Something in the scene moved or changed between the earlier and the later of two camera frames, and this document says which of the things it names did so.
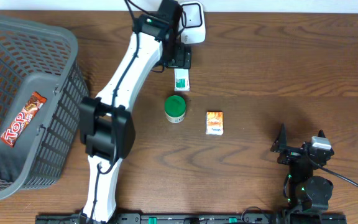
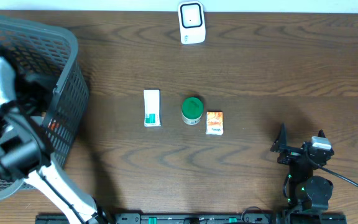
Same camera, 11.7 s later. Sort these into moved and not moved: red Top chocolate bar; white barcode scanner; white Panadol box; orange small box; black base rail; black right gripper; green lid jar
Moved: white Panadol box; red Top chocolate bar; green lid jar
Not moved: orange small box; black right gripper; white barcode scanner; black base rail
